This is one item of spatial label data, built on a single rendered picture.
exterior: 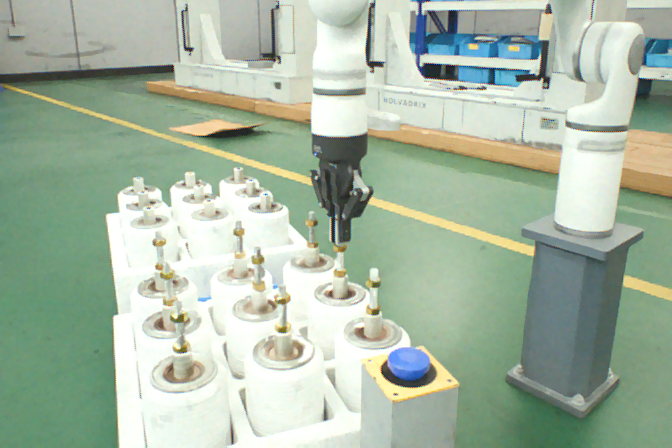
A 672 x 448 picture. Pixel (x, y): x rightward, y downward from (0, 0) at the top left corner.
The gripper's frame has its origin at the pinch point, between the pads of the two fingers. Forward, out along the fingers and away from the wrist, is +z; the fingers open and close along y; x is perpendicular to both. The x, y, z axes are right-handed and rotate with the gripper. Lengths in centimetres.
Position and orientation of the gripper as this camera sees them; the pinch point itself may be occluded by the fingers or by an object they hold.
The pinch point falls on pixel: (339, 230)
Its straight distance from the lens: 81.8
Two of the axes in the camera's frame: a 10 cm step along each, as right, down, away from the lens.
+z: 0.0, 9.6, 3.0
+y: 5.4, 2.5, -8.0
